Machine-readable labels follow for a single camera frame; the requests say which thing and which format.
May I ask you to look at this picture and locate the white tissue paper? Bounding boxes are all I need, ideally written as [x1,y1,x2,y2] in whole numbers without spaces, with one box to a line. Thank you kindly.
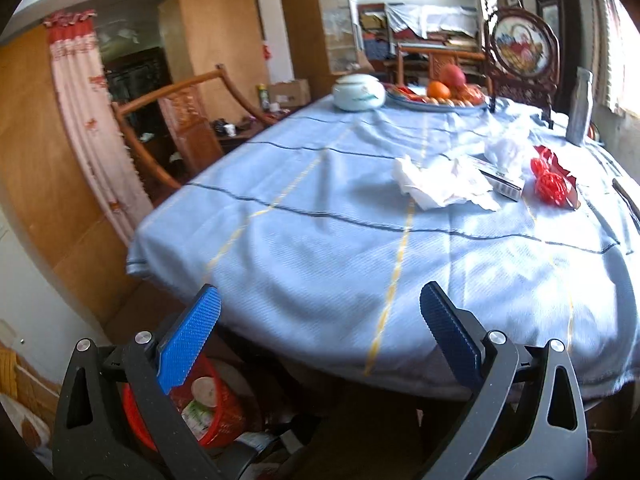
[393,156,501,211]

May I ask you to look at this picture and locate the white medicine box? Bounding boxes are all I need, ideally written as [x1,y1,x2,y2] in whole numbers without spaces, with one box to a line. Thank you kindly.
[473,157,525,202]

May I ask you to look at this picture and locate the red ribbon pompom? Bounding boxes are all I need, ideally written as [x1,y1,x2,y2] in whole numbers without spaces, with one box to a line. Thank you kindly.
[529,145,580,210]

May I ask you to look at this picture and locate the clear plastic bag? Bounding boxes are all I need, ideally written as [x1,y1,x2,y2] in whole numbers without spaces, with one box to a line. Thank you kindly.
[484,122,537,176]

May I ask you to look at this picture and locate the red plastic trash basket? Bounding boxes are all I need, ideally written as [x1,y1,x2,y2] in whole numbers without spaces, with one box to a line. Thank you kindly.
[120,353,248,453]

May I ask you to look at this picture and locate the light blue checked tablecloth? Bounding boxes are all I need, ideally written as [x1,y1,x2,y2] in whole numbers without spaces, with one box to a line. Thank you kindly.
[126,99,639,400]

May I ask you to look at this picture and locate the blue fruit plate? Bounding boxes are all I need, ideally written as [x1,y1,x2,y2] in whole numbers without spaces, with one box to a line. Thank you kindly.
[386,92,488,115]

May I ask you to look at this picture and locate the silver metal bottle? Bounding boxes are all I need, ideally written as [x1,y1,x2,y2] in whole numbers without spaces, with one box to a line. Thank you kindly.
[566,67,593,146]

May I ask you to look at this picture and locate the red netted pomegranate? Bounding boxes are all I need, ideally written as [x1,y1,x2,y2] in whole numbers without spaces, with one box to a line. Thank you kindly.
[457,84,485,106]

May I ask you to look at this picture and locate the orange fruit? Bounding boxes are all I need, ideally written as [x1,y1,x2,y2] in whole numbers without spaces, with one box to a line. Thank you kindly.
[426,80,451,100]

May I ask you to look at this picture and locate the red snack packets on plate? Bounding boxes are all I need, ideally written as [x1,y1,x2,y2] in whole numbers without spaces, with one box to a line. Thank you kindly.
[385,84,426,103]

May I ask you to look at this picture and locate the wooden armchair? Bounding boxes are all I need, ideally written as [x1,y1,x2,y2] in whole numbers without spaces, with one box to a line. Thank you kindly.
[111,64,278,190]

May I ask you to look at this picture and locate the red apple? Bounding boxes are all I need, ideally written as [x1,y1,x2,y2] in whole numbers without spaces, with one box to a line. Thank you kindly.
[439,64,466,89]

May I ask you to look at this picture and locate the white ceramic lidded jar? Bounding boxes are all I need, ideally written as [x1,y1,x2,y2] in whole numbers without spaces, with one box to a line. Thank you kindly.
[332,74,386,112]

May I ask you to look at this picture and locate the round embroidered table screen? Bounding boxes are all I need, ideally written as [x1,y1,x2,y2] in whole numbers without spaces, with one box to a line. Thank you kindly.
[484,6,560,128]

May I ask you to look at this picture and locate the cardboard box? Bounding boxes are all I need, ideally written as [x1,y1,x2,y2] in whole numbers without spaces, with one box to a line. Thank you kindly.
[268,79,311,108]

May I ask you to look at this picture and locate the pink floral curtain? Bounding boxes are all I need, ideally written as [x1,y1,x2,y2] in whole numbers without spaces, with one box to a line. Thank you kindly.
[43,11,152,245]

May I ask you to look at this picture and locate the light wooden wardrobe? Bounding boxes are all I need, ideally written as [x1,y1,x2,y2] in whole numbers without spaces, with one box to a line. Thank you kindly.
[157,0,269,106]

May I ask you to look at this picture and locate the glass door wooden cabinet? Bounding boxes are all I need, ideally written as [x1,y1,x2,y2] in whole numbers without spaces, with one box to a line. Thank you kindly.
[281,0,371,101]

